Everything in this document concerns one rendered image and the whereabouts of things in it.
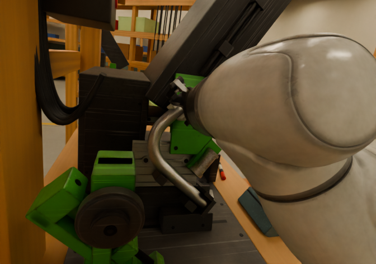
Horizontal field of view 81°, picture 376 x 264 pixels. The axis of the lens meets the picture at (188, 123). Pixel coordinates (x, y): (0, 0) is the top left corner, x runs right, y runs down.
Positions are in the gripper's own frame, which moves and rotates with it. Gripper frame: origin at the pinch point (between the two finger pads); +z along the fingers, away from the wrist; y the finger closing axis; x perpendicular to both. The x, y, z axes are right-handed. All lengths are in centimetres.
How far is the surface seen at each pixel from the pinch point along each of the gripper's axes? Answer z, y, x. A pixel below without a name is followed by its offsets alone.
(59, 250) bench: 0.9, -5.6, 39.7
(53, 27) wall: 852, 399, -15
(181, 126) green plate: 4.4, -4.2, 1.7
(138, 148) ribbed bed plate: 6.5, -1.4, 13.5
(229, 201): 11.7, -34.2, 4.3
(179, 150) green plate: 4.4, -8.6, 5.9
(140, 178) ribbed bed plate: 6.5, -7.4, 18.2
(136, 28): 318, 98, -96
